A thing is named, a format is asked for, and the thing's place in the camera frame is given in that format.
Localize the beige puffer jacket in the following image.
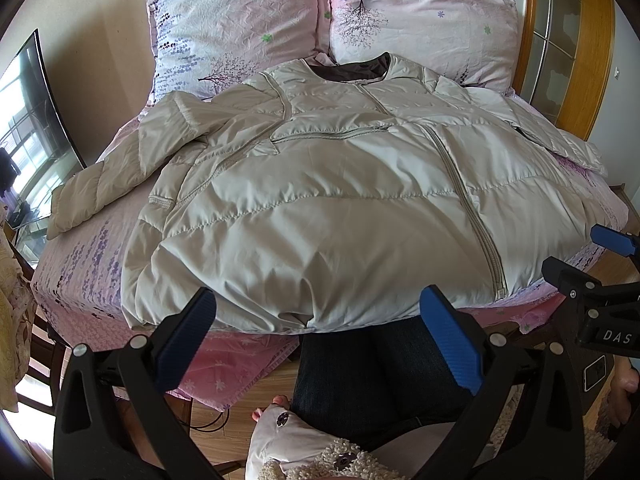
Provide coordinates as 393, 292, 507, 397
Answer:
45, 51, 610, 335

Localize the person's right hand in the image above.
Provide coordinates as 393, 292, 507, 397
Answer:
596, 356, 639, 442

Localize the pink floral bed sheet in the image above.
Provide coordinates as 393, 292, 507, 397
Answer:
30, 94, 629, 413

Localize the dark trousers leg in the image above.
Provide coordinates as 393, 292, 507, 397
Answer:
291, 318, 473, 451

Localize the wooden glass door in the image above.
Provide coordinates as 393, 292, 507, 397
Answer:
512, 0, 615, 140

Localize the right floral pillow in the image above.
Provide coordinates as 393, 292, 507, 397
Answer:
329, 0, 520, 92

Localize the floral pillow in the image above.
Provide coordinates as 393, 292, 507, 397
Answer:
145, 0, 330, 105
329, 0, 520, 92

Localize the black flat television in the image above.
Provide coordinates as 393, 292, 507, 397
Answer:
1, 30, 86, 230

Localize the left floral pillow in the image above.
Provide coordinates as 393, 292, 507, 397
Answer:
145, 0, 330, 105

